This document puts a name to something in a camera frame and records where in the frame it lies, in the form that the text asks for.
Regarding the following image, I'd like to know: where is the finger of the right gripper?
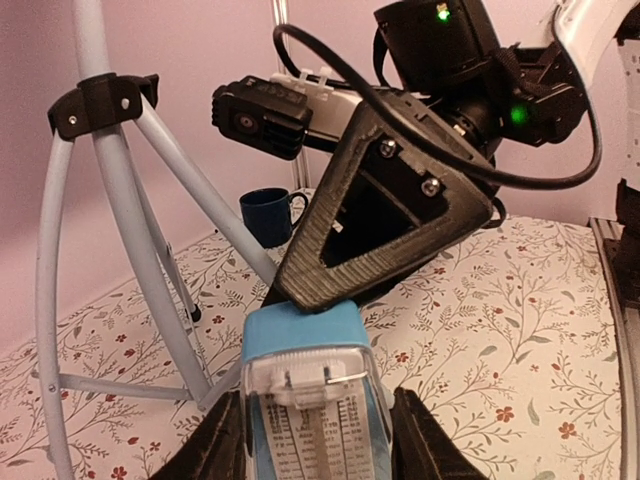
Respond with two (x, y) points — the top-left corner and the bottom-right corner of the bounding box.
(261, 282), (289, 308)
(275, 90), (494, 316)

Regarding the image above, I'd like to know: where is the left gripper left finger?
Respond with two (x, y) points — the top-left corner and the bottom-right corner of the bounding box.
(151, 392), (246, 480)

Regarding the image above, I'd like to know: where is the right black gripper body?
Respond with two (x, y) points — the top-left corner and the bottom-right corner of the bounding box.
(319, 89), (501, 311)

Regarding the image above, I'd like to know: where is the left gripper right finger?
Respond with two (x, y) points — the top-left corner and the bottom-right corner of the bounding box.
(391, 387), (487, 480)

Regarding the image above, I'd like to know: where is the blue metronome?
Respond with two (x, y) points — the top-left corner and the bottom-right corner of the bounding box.
(241, 301), (393, 479)

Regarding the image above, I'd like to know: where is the light blue music stand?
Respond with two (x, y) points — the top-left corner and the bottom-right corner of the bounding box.
(35, 1), (277, 479)

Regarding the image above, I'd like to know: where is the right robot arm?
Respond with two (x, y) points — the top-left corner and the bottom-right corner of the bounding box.
(270, 1), (639, 313)

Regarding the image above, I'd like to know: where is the dark blue mug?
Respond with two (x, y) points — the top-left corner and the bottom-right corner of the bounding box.
(239, 187), (309, 249)

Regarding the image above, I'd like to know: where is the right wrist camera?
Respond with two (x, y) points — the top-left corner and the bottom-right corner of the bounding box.
(211, 69), (362, 160)

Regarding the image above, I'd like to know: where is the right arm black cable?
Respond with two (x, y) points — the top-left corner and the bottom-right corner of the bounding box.
(272, 23), (604, 229)

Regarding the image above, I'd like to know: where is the right aluminium frame post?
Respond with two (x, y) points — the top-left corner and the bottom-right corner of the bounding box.
(269, 0), (311, 190)

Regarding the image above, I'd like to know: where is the front aluminium rail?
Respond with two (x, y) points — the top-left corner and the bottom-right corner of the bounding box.
(589, 217), (639, 479)

